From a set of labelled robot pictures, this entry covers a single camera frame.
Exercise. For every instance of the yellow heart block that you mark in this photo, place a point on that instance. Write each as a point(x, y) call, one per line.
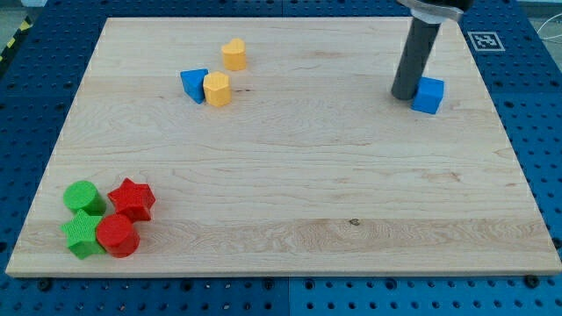
point(234, 55)

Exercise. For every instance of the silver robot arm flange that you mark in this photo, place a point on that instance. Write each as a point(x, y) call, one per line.
point(437, 11)

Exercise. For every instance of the wooden board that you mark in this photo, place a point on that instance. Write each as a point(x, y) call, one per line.
point(312, 169)

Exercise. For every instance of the yellow hexagon block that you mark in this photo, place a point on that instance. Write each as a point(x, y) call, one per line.
point(217, 89)

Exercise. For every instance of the blue triangle block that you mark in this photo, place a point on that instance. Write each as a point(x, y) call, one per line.
point(192, 81)

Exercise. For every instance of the red star block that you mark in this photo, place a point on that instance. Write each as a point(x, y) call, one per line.
point(133, 200)

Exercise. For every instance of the blue cube block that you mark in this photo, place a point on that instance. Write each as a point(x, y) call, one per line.
point(428, 96)

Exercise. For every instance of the red cylinder block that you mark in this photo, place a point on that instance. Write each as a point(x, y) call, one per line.
point(117, 235)

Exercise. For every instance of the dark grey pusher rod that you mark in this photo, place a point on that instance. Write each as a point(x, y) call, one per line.
point(420, 40)

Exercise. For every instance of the green cylinder block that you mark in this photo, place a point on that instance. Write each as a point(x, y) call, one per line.
point(83, 195)

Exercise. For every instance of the green star block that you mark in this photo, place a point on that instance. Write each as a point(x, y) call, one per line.
point(81, 235)

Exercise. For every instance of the white fiducial marker tag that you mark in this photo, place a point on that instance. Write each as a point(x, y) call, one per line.
point(486, 41)

